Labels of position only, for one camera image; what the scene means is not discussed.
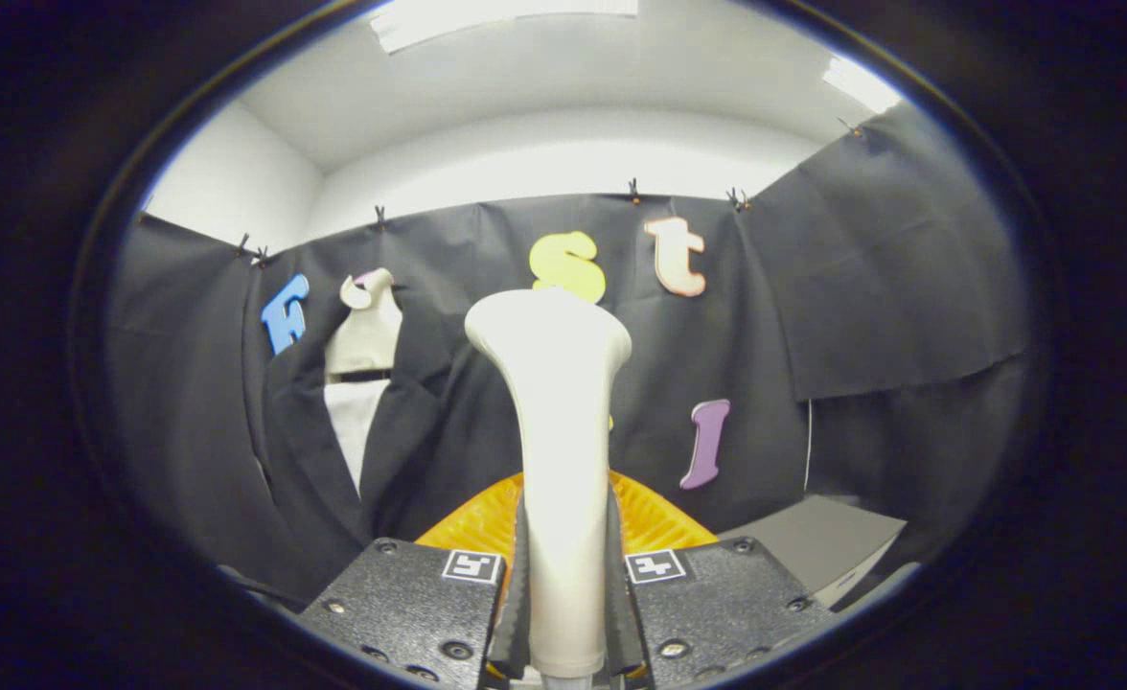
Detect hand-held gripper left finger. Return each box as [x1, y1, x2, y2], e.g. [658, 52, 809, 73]
[297, 471, 532, 690]

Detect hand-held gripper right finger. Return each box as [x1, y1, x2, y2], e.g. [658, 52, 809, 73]
[606, 470, 835, 690]

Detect black suit jacket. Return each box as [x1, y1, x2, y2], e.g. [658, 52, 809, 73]
[245, 359, 526, 600]

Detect white shirt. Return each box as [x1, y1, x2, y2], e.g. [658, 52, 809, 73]
[322, 379, 392, 497]

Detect grey and beige cabinet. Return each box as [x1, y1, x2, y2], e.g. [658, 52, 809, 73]
[717, 494, 919, 614]

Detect cream plastic hanger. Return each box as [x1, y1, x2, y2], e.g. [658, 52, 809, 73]
[324, 268, 403, 384]

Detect black backdrop cloth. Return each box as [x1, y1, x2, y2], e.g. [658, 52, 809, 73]
[103, 101, 1034, 614]

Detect small ceiling light panel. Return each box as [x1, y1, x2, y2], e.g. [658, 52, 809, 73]
[822, 56, 902, 114]

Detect large ceiling light panel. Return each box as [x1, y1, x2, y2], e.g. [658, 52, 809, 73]
[369, 0, 639, 55]

